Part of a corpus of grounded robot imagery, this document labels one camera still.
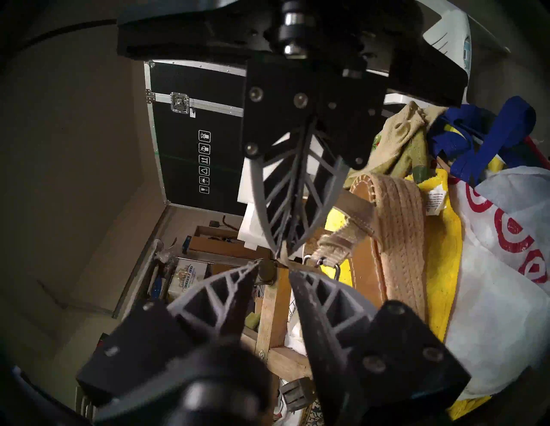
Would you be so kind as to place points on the white foam packing block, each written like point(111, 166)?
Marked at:
point(251, 214)

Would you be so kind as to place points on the white Gildan carton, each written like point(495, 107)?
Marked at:
point(189, 279)

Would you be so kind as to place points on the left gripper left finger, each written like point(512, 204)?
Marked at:
point(129, 343)

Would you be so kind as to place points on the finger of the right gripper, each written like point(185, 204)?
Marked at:
point(275, 98)
point(348, 111)

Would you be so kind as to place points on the yellow cloth bag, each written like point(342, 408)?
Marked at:
point(442, 257)

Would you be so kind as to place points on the brown cardboard box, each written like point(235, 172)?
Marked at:
point(215, 244)

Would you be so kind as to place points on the black flight case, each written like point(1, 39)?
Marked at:
point(193, 141)

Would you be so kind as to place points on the green knit gloves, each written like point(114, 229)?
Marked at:
point(252, 321)

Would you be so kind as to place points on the white printed cloth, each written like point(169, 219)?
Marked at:
point(296, 335)

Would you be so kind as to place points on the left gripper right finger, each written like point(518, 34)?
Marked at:
point(399, 356)

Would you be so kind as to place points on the white red-target plastic bag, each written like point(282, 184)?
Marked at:
point(498, 300)

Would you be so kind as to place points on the tan espadrille wedge sandal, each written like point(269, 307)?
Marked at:
point(404, 240)

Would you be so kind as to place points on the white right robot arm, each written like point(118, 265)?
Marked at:
point(447, 30)

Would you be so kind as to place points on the beige green-tipped work glove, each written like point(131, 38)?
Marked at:
point(399, 137)

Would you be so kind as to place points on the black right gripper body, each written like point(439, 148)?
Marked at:
point(193, 34)

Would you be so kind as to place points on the wooden cross caster dolly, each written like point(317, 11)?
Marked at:
point(273, 317)

